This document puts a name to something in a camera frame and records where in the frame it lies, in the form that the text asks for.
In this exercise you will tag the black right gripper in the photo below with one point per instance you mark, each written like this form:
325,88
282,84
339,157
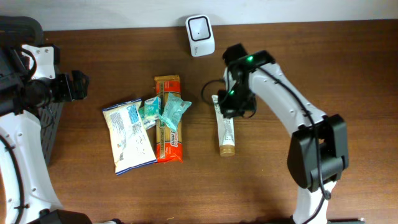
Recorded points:
229,109

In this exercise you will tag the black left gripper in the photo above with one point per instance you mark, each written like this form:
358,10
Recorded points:
82,86

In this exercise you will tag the white tube gold cap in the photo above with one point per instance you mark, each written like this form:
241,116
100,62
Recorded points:
225,127

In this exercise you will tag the mint green wipes pack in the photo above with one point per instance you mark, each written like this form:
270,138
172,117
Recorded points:
173,111

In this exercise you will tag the teal tissue pack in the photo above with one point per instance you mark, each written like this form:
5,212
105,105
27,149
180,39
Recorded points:
152,108
148,123

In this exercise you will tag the orange spaghetti pack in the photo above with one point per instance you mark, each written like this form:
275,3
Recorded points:
168,143

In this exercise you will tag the cream blue snack bag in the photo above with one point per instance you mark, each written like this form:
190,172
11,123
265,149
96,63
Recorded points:
130,143

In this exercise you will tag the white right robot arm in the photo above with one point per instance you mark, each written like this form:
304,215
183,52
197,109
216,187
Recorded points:
318,151

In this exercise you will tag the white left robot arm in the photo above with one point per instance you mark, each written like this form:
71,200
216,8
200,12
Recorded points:
31,81

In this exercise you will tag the white barcode scanner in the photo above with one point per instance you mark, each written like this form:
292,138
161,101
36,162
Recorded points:
200,35

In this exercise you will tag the dark grey plastic basket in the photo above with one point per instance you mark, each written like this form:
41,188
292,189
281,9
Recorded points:
46,130

